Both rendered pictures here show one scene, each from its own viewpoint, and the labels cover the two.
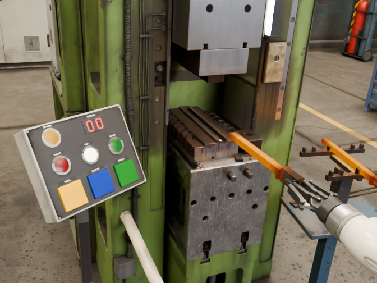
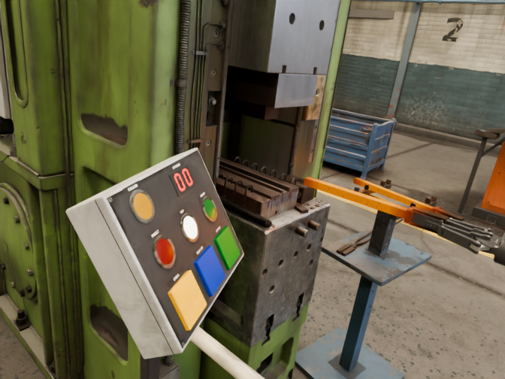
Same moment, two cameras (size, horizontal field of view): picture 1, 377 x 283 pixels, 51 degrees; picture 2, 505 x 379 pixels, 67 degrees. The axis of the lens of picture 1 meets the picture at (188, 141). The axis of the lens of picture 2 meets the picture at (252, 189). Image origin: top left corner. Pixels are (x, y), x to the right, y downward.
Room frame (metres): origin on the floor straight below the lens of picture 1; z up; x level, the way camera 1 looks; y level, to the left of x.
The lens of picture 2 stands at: (0.46, 0.50, 1.43)
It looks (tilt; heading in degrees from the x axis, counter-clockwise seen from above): 21 degrees down; 333
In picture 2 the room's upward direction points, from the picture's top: 7 degrees clockwise
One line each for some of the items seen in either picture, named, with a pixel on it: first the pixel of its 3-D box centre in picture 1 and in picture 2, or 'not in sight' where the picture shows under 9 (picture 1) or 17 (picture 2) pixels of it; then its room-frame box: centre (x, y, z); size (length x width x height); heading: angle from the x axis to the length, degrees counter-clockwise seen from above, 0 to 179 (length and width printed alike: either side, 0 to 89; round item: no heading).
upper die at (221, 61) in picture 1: (201, 50); (245, 80); (1.64, -0.03, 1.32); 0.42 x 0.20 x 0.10; 24
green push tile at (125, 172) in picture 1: (125, 173); (225, 247); (1.13, 0.20, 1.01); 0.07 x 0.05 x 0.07; 139
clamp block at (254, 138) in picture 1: (247, 141); (295, 188); (1.57, -0.25, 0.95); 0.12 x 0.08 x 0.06; 24
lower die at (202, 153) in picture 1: (196, 130); (234, 183); (1.64, -0.03, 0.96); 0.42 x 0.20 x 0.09; 24
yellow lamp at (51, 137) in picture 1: (51, 137); (142, 206); (1.04, 0.40, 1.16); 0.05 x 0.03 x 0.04; 114
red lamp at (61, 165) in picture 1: (61, 165); (164, 251); (1.01, 0.37, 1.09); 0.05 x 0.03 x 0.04; 114
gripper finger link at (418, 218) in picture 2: (288, 179); (425, 221); (1.05, -0.31, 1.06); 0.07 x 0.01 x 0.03; 24
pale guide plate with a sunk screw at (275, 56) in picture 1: (274, 62); (314, 97); (1.69, -0.35, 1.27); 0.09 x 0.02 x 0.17; 114
